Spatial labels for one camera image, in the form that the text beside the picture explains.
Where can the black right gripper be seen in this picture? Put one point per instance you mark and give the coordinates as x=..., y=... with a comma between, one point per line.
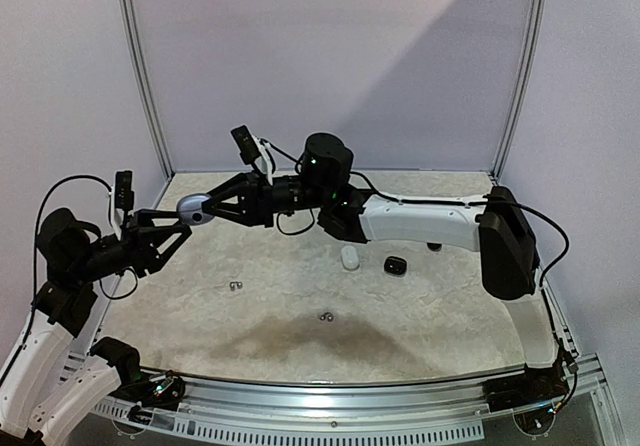
x=255, y=197

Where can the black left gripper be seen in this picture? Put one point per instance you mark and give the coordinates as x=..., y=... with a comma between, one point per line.
x=140, y=239

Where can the silver blue charging case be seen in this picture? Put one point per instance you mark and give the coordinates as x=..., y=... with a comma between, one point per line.
x=190, y=210

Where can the white oval charging case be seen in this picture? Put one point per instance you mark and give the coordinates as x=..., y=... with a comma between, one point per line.
x=350, y=258

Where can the glossy black earbud charging case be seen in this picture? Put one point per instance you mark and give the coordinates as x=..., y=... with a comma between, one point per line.
x=395, y=266

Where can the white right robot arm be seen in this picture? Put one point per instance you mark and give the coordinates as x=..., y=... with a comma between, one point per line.
x=492, y=225

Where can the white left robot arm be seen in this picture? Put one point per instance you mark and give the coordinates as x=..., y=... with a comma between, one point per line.
x=78, y=256

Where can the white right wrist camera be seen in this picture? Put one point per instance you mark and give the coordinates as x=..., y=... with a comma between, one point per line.
x=254, y=152

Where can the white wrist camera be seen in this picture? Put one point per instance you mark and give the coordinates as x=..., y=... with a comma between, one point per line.
x=121, y=201
x=254, y=152

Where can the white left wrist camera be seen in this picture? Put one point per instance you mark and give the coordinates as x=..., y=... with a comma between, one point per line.
x=121, y=201

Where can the aluminium left corner post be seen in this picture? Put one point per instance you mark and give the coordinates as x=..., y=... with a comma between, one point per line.
x=141, y=75

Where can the aluminium corner post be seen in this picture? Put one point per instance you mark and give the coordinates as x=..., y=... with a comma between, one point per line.
x=524, y=70
x=141, y=75

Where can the white perforated cable tray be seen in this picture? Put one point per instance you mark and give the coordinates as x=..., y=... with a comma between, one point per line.
x=108, y=424

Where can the aluminium right corner post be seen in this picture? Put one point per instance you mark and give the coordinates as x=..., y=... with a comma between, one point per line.
x=524, y=70

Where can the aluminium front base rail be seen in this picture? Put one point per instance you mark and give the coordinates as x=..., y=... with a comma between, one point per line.
x=588, y=419

